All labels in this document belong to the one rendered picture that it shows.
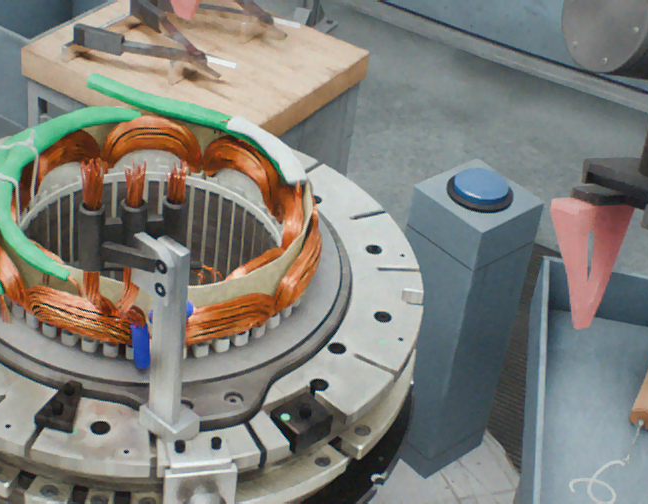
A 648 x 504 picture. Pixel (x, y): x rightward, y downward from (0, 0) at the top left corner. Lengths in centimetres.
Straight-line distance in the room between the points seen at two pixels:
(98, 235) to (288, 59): 48
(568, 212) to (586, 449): 15
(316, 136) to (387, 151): 192
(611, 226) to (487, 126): 237
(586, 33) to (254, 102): 38
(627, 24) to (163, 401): 29
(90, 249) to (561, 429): 34
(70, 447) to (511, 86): 274
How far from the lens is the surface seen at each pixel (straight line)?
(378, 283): 78
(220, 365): 70
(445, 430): 109
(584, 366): 87
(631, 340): 91
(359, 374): 72
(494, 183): 99
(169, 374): 64
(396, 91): 322
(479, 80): 333
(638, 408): 83
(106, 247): 61
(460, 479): 112
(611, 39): 67
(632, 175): 73
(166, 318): 62
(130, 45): 101
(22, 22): 122
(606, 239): 79
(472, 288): 99
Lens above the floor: 157
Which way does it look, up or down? 37 degrees down
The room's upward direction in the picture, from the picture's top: 8 degrees clockwise
